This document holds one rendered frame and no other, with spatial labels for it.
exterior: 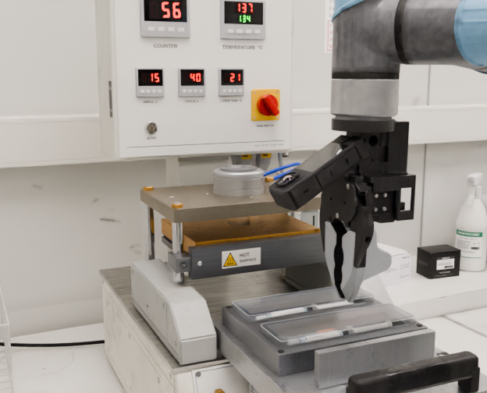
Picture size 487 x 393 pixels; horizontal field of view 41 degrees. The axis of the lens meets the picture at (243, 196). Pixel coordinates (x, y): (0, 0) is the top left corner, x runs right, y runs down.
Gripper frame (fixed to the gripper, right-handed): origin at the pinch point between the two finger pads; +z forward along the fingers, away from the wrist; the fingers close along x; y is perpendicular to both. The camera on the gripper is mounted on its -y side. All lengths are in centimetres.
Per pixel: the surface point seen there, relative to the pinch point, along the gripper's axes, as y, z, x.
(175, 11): -6, -35, 43
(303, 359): -6.9, 5.9, -3.9
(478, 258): 79, 21, 60
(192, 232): -8.9, -1.5, 27.4
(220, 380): -11.4, 13.6, 9.6
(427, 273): 64, 23, 61
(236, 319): -10.0, 4.9, 7.6
